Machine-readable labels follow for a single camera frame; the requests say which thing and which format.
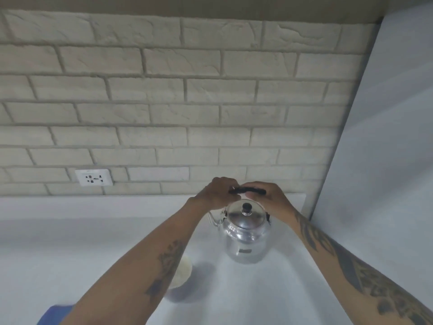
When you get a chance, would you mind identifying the person's right hand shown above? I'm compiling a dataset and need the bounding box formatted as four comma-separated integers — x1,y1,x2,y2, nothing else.
242,181,299,227

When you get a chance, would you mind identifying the person's left hand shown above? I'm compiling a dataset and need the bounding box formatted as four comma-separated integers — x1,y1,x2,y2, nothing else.
187,177,240,211

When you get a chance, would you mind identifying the silver metal kettle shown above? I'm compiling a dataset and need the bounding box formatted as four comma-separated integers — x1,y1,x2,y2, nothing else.
207,187,272,264

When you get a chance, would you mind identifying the person's right forearm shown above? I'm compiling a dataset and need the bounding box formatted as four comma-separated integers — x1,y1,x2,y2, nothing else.
290,213,433,325

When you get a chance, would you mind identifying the person's left forearm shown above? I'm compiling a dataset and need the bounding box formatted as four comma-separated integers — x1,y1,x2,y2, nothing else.
60,198,212,325

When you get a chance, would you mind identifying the white cup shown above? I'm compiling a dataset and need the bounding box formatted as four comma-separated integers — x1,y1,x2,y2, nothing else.
166,254,193,290

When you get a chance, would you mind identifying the blue cloth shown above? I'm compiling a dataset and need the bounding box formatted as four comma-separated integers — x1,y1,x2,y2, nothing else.
37,304,76,325

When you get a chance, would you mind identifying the white wall socket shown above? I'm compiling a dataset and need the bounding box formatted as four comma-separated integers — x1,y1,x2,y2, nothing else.
75,169,112,187

